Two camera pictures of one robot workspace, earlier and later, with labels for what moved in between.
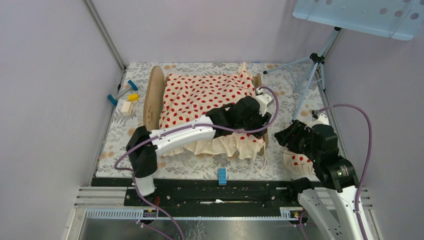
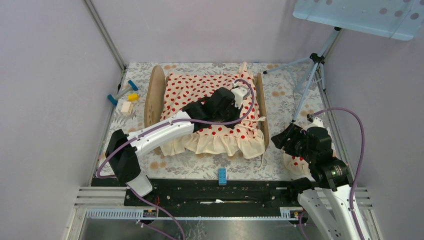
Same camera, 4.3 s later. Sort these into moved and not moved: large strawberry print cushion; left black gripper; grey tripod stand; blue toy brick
Moved: left black gripper
Not moved: large strawberry print cushion; blue toy brick; grey tripod stand
